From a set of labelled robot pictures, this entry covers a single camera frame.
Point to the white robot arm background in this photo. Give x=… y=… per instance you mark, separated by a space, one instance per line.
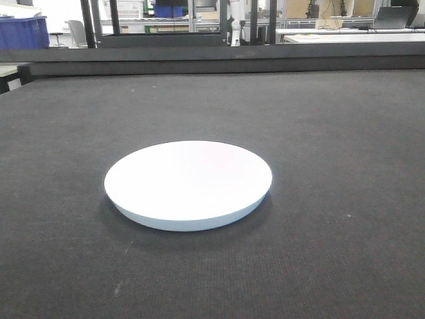
x=237 y=14

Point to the white round plate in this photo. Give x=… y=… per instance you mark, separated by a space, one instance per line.
x=188 y=185

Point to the white lab table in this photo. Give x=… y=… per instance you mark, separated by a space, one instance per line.
x=324 y=36

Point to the grey office chair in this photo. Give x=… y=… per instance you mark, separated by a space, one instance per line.
x=78 y=33

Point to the blue plastic crate background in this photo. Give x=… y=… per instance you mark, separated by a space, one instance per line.
x=24 y=33

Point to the black laptop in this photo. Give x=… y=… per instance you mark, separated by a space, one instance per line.
x=392 y=18

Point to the black metal frame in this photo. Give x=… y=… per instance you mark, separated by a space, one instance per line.
x=172 y=24

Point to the black table edge rail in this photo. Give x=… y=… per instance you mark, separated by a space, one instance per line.
x=219 y=60

